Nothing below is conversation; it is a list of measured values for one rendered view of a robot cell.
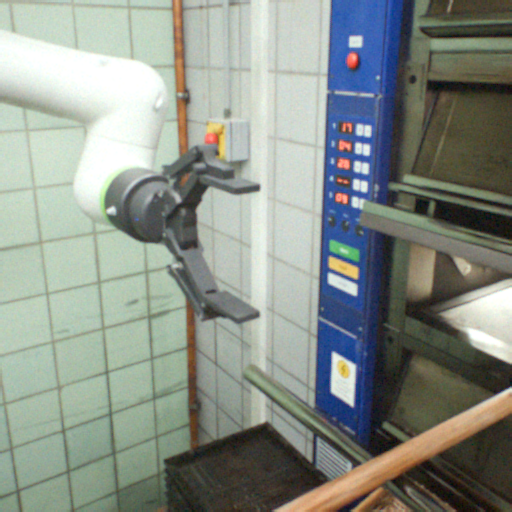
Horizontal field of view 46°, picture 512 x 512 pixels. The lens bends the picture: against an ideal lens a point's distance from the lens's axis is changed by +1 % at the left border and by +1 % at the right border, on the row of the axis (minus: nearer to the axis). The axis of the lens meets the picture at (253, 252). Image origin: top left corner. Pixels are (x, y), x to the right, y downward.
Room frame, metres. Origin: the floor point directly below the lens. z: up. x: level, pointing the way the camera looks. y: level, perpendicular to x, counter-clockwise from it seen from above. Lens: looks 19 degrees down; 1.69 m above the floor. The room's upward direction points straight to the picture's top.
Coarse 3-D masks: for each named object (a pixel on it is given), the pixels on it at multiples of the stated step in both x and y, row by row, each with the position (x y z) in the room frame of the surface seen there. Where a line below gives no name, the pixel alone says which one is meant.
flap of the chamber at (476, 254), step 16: (368, 224) 0.97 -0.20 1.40; (384, 224) 0.95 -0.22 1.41; (400, 224) 0.92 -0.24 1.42; (464, 224) 1.01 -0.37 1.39; (416, 240) 0.89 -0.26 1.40; (432, 240) 0.86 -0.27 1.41; (448, 240) 0.84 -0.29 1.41; (464, 256) 0.81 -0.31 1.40; (480, 256) 0.80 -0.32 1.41; (496, 256) 0.78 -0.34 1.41
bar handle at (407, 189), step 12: (408, 192) 0.97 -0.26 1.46; (420, 192) 0.95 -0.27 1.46; (432, 192) 0.93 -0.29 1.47; (444, 192) 0.92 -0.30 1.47; (432, 204) 0.93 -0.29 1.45; (456, 204) 0.89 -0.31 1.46; (468, 204) 0.87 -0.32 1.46; (480, 204) 0.86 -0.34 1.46; (492, 204) 0.85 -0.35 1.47; (432, 216) 0.92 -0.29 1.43; (504, 216) 0.82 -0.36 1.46
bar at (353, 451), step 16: (256, 368) 0.88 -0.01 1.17; (256, 384) 0.85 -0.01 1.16; (272, 384) 0.83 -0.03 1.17; (272, 400) 0.82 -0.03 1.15; (288, 400) 0.79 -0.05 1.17; (304, 416) 0.75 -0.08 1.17; (320, 416) 0.74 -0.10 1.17; (320, 432) 0.72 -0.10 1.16; (336, 432) 0.71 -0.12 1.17; (336, 448) 0.69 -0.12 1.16; (352, 448) 0.68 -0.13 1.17; (400, 480) 0.61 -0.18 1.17; (400, 496) 0.60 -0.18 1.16; (416, 496) 0.59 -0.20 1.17; (432, 496) 0.58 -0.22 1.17
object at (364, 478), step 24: (480, 408) 0.72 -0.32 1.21; (504, 408) 0.73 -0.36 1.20; (432, 432) 0.66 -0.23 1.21; (456, 432) 0.67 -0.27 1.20; (384, 456) 0.61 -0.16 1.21; (408, 456) 0.62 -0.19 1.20; (432, 456) 0.64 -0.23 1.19; (336, 480) 0.57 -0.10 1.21; (360, 480) 0.58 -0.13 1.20; (384, 480) 0.59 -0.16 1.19; (288, 504) 0.53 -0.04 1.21; (312, 504) 0.54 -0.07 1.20; (336, 504) 0.55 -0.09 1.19
